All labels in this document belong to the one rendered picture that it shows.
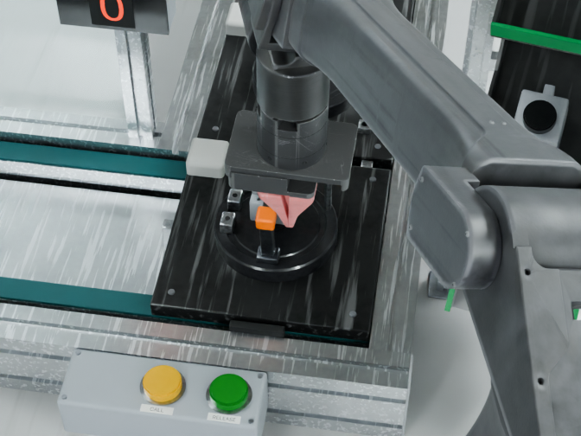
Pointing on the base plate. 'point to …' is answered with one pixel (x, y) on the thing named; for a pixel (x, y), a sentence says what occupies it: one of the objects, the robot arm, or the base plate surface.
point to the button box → (128, 400)
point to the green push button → (228, 392)
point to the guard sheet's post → (137, 83)
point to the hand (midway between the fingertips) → (290, 215)
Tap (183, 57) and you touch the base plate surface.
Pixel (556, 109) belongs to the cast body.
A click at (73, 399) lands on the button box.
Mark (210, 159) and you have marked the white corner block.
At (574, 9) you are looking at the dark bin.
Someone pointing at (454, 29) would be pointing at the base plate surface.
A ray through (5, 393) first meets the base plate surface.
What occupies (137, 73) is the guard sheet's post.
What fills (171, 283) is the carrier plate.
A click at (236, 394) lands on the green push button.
